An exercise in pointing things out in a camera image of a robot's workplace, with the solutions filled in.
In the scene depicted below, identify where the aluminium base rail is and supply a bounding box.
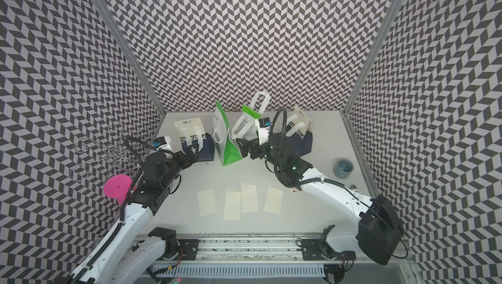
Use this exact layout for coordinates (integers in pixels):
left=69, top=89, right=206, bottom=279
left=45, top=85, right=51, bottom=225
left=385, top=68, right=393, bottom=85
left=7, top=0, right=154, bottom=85
left=177, top=233, right=320, bottom=266

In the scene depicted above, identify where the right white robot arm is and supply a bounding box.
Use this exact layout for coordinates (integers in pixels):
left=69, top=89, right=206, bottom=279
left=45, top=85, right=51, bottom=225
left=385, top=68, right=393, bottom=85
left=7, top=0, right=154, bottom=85
left=230, top=108, right=405, bottom=265

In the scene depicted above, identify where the aluminium corner post left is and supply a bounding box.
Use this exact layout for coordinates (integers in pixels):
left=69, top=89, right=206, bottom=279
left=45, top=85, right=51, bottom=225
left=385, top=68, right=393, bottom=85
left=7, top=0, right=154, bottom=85
left=91, top=0, right=166, bottom=115

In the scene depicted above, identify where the green white bag front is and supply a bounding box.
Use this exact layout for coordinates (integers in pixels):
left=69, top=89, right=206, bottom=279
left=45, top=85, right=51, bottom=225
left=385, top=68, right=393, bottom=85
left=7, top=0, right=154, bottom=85
left=212, top=101, right=242, bottom=166

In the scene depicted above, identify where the aluminium corner post right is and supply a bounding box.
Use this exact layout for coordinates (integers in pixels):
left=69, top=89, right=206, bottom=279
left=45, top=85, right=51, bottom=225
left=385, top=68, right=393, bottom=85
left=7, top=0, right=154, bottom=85
left=343, top=0, right=404, bottom=116

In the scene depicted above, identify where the green white bag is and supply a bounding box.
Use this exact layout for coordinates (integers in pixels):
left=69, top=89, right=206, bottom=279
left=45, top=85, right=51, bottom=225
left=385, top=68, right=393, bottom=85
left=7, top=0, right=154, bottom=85
left=212, top=101, right=242, bottom=166
left=230, top=91, right=271, bottom=140

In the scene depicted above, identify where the navy cream cheerful bag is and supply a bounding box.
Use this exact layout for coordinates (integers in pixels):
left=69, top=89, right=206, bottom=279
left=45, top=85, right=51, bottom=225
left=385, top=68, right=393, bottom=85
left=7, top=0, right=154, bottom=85
left=174, top=118, right=215, bottom=162
left=286, top=106, right=313, bottom=157

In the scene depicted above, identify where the silver wire stand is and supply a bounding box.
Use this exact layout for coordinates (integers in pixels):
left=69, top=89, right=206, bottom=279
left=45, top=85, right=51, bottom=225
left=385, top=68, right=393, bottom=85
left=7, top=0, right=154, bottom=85
left=68, top=121, right=141, bottom=182

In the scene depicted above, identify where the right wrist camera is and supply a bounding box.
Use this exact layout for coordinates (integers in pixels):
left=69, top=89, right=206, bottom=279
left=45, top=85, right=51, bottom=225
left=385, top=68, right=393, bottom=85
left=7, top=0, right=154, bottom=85
left=256, top=117, right=271, bottom=145

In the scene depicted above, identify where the pink plastic cup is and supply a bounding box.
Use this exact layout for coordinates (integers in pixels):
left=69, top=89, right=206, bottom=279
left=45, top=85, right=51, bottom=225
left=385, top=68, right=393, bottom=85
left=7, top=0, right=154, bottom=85
left=103, top=174, right=133, bottom=206

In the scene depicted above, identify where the grey blue cup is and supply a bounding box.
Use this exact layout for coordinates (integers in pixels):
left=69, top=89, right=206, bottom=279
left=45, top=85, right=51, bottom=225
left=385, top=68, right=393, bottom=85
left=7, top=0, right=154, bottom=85
left=333, top=159, right=354, bottom=179

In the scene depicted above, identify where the white vented cable duct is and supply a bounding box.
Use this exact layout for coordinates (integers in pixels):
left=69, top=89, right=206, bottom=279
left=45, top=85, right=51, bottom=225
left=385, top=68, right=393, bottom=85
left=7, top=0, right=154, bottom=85
left=153, top=264, right=326, bottom=279

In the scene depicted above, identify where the navy cream Cheerful bag right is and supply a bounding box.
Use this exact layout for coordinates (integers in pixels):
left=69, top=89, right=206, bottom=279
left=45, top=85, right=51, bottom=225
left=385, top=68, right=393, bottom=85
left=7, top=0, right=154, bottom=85
left=286, top=106, right=313, bottom=157

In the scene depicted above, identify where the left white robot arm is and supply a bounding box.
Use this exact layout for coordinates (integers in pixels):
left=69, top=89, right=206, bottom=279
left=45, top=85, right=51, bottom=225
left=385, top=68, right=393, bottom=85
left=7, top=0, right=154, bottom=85
left=54, top=136, right=202, bottom=283

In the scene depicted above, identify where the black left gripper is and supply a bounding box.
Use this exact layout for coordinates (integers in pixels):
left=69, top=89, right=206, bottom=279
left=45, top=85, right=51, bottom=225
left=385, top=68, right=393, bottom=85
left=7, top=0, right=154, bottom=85
left=161, top=142, right=199, bottom=188

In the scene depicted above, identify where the navy cream Cheerful bag left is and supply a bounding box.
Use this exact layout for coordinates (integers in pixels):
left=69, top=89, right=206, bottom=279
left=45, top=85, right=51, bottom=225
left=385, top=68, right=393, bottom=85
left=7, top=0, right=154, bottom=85
left=174, top=118, right=215, bottom=162

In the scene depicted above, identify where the aluminium corner post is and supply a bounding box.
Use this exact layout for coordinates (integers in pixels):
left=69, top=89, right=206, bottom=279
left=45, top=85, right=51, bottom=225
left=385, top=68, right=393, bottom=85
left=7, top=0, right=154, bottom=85
left=91, top=0, right=166, bottom=115
left=343, top=0, right=404, bottom=116

